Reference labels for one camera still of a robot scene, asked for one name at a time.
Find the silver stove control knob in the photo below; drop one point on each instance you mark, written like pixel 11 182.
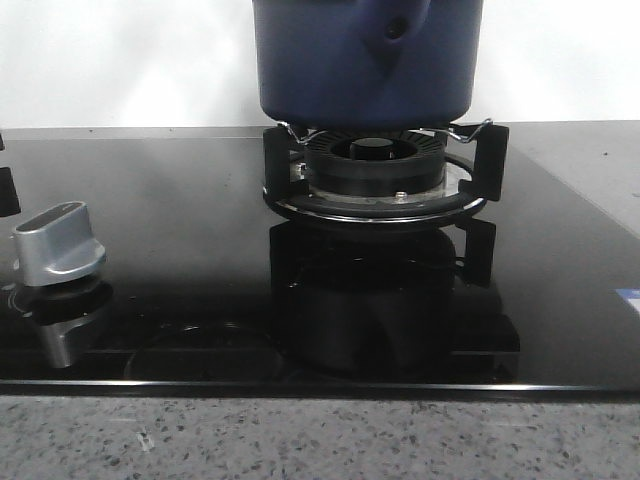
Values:
pixel 57 246

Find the metal wire pot reducer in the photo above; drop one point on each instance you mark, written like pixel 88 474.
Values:
pixel 461 133

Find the right black gas burner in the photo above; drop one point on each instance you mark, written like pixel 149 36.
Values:
pixel 359 168

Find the blue white sticker label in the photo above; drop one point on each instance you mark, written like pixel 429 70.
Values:
pixel 631 297

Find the black pot support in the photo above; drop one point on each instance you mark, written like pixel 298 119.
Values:
pixel 9 200
pixel 474 176

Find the black glass gas cooktop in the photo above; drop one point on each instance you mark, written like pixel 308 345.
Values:
pixel 205 292

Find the right black pot support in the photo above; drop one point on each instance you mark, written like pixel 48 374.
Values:
pixel 474 176

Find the left black pot support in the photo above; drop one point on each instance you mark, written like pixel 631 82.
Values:
pixel 9 200

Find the blue cooking pot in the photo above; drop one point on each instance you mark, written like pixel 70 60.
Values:
pixel 366 65

